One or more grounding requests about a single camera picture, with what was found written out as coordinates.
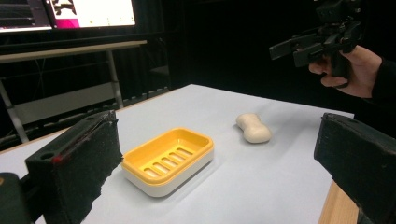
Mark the yellow and white soap dish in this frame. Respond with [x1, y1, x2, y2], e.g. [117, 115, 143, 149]
[120, 126, 216, 199]

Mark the cream soap bar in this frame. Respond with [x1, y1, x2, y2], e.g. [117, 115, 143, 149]
[235, 112, 273, 145]

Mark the dark curtain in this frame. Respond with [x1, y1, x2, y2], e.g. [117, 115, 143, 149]
[136, 0, 318, 96]

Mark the dark computer monitor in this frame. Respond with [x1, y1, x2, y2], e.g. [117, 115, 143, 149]
[0, 0, 53, 34]

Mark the bright computer monitor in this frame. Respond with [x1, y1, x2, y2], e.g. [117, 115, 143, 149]
[46, 0, 138, 30]

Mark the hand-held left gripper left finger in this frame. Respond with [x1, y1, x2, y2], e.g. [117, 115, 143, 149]
[24, 109, 124, 224]

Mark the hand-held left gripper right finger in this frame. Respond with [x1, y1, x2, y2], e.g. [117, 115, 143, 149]
[313, 112, 396, 224]

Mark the metal frame desk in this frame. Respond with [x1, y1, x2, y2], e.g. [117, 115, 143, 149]
[0, 39, 149, 145]

